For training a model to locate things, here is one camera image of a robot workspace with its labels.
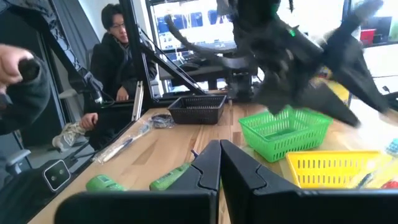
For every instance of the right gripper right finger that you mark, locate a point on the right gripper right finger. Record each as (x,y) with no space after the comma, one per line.
(245,186)

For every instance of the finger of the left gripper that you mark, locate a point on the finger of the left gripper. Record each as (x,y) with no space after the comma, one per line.
(354,65)
(317,101)

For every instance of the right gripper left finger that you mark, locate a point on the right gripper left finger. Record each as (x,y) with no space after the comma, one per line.
(199,186)

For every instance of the green travel bottle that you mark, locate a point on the green travel bottle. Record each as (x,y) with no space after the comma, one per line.
(104,183)
(169,178)

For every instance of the black plastic basket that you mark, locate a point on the black plastic basket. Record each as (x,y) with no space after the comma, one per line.
(197,110)

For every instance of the clear toothbrush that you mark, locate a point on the clear toothbrush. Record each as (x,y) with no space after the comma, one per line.
(121,143)

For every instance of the blue plastic basket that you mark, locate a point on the blue plastic basket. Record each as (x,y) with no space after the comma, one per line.
(393,147)

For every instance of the red white toothbrush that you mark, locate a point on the red white toothbrush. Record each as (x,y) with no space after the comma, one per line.
(390,184)

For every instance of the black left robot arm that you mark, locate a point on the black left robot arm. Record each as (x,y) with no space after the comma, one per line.
(242,77)

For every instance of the red box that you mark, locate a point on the red box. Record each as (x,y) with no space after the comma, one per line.
(367,36)

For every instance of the green plastic basket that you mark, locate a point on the green plastic basket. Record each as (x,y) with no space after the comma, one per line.
(280,146)

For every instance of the yellow plastic basket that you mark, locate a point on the yellow plastic basket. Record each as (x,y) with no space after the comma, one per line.
(326,171)

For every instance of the background dark desk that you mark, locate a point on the background dark desk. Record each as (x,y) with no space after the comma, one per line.
(199,73)

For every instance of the background computer screen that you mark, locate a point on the background computer screen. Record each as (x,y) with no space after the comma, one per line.
(192,25)

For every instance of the person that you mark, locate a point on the person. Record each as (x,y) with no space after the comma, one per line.
(21,93)
(112,62)

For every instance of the grey office chair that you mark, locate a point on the grey office chair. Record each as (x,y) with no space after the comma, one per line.
(15,158)

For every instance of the silver metal bracket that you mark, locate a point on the silver metal bracket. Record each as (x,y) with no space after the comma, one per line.
(137,99)

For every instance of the table-level camera box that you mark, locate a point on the table-level camera box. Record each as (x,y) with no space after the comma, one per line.
(57,175)

